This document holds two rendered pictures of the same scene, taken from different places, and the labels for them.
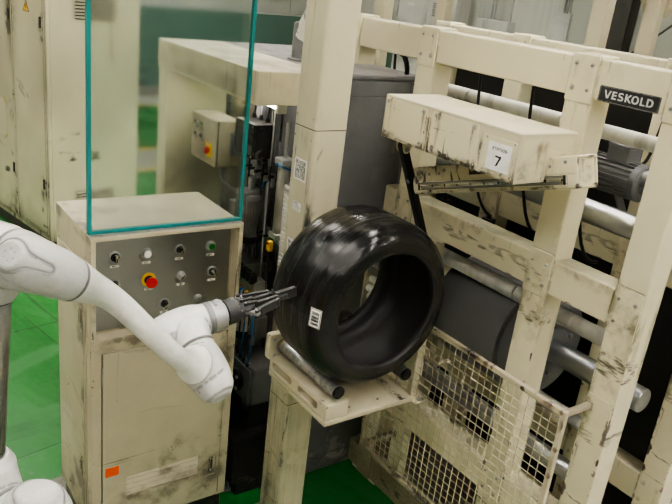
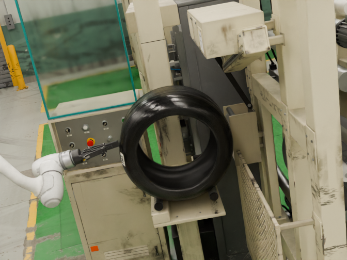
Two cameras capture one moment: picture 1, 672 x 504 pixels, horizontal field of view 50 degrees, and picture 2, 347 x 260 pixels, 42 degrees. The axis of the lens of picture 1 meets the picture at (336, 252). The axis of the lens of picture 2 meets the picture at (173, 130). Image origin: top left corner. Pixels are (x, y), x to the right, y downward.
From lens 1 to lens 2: 1.48 m
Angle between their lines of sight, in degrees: 35
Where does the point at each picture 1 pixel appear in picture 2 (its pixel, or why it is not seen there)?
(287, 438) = (182, 237)
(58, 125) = not seen: hidden behind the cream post
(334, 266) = (128, 126)
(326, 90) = (141, 17)
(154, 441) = (115, 233)
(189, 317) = (47, 160)
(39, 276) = not seen: outside the picture
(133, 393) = (94, 205)
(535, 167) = (225, 43)
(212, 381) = (43, 195)
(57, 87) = not seen: hidden behind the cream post
